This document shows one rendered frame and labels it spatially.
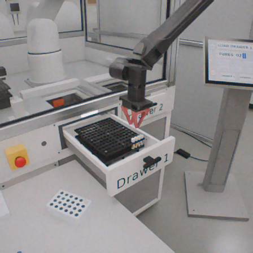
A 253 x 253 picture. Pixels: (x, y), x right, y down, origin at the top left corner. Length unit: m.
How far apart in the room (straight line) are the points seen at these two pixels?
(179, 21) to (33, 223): 0.76
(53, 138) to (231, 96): 1.10
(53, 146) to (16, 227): 0.34
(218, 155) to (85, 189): 1.14
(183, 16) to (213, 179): 1.39
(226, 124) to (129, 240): 1.13
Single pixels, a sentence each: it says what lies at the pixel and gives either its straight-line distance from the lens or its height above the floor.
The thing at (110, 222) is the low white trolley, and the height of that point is 0.76.
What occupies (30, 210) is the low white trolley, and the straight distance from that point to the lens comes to 0.82.
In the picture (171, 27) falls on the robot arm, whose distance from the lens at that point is 0.73.
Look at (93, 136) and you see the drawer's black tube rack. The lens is 0.87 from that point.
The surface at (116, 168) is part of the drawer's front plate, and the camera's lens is 0.67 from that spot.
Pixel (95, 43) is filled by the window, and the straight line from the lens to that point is 0.92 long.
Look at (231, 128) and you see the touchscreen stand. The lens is 1.64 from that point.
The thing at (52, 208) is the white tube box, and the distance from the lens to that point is 0.76.
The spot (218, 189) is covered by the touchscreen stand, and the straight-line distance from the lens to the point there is 1.96.
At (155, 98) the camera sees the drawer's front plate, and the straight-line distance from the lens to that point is 1.17.
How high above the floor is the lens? 1.35
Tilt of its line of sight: 29 degrees down
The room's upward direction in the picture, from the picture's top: straight up
